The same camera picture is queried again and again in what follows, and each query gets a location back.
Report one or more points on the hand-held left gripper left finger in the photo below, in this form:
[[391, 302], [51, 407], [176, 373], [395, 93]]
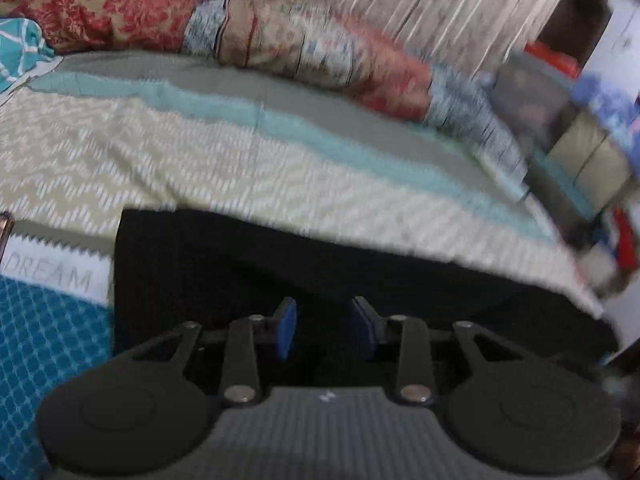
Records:
[[286, 331]]

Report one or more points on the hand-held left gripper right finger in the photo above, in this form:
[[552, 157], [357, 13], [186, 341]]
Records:
[[361, 331]]

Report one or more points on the black pants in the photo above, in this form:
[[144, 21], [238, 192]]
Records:
[[210, 265]]

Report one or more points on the teal lattice pillow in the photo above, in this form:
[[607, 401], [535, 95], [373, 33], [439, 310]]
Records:
[[17, 47]]

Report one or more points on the blue plastic bag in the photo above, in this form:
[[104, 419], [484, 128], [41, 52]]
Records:
[[607, 102]]

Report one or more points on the red floral quilt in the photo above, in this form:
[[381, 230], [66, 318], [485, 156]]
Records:
[[130, 5]]

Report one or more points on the zigzag patterned bedspread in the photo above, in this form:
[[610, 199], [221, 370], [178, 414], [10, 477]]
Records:
[[165, 145]]

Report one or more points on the red cloth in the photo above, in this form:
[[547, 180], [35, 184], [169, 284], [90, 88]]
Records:
[[550, 57]]

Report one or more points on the clear plastic storage bin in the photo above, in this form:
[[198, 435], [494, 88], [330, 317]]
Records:
[[532, 95]]

